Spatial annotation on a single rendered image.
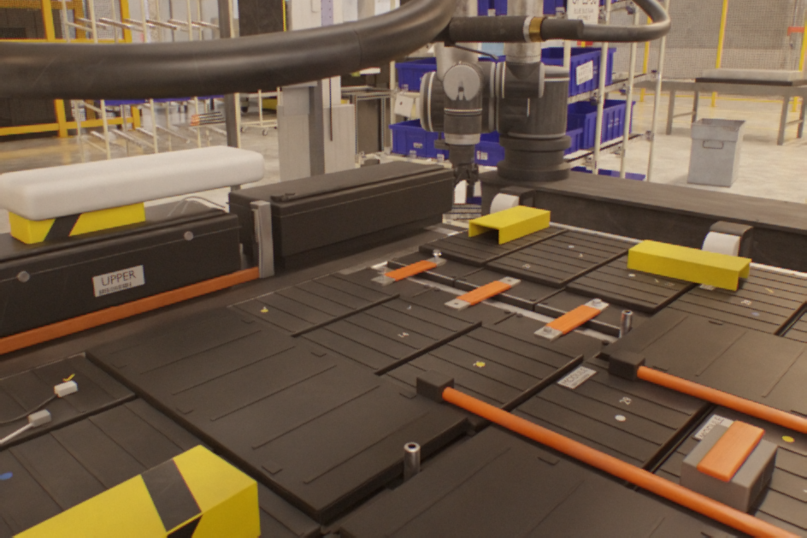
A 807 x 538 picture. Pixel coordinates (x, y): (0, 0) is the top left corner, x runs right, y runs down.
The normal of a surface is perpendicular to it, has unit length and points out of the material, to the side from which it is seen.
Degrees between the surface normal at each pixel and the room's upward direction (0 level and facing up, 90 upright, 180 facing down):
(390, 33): 73
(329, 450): 0
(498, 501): 0
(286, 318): 0
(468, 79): 90
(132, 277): 90
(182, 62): 81
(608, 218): 90
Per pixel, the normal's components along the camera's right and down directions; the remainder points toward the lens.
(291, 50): 0.49, 0.07
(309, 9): 0.73, 0.18
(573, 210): -0.67, 0.21
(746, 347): 0.00, -0.96
